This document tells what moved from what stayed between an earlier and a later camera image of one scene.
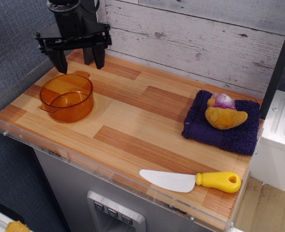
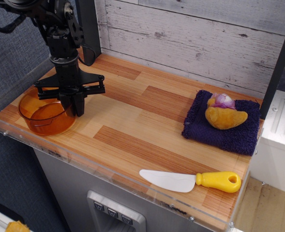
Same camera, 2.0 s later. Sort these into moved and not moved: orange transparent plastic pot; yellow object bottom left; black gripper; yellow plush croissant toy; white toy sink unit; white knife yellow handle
Moved: black gripper; orange transparent plastic pot
Not moved: yellow plush croissant toy; yellow object bottom left; white knife yellow handle; white toy sink unit
